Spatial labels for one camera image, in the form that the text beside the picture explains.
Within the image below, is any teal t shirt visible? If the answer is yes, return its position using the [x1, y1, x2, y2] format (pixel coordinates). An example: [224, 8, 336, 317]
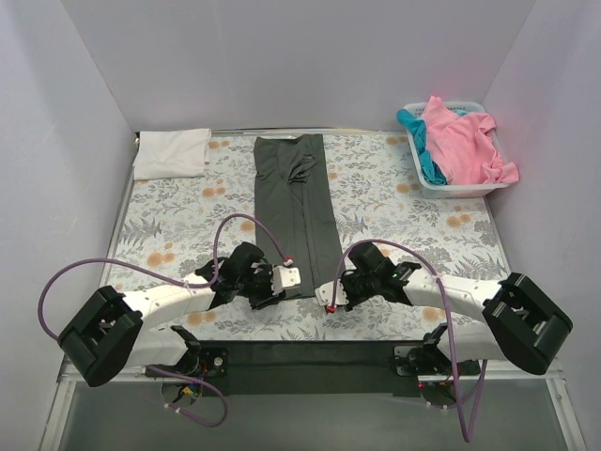
[396, 102, 485, 186]

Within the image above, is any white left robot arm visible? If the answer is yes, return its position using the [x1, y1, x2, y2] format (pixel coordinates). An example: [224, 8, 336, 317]
[57, 242, 301, 387]

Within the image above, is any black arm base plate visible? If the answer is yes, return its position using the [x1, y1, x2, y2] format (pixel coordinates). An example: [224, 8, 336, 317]
[145, 339, 483, 397]

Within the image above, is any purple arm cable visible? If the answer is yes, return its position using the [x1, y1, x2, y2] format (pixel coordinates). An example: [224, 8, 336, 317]
[38, 213, 295, 428]
[328, 239, 488, 444]

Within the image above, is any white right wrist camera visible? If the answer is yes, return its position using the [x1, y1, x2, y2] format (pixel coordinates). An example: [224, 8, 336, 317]
[315, 280, 348, 314]

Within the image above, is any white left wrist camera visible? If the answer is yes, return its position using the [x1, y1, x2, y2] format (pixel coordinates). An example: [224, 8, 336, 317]
[271, 258, 301, 294]

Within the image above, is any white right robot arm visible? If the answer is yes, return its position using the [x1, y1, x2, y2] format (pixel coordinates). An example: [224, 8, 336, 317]
[327, 241, 573, 375]

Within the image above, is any pink t shirt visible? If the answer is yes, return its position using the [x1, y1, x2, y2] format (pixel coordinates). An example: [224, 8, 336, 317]
[421, 96, 519, 185]

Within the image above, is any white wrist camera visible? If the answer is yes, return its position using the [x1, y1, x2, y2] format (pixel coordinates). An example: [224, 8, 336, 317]
[315, 280, 348, 314]
[271, 258, 301, 294]

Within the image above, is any white folded t shirt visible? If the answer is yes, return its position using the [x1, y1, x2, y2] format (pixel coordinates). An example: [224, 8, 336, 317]
[133, 129, 211, 181]

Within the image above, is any dark grey t shirt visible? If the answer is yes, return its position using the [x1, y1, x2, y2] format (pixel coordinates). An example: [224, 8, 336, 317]
[254, 134, 342, 299]

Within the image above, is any floral table mat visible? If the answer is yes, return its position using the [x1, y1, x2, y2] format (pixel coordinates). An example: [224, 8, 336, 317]
[103, 133, 510, 341]

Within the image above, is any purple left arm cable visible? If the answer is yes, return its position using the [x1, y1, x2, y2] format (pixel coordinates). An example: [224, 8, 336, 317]
[38, 213, 295, 428]

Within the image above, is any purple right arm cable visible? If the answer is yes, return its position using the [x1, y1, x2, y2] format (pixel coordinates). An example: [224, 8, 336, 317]
[328, 239, 488, 444]

